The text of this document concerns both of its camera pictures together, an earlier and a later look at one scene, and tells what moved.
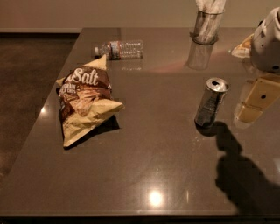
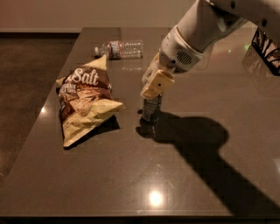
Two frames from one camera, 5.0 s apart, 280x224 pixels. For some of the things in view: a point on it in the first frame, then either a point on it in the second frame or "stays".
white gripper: [267, 48] to [175, 52]
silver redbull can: [211, 101] to [151, 108]
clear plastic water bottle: [119, 50] stays
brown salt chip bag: [87, 100] stays
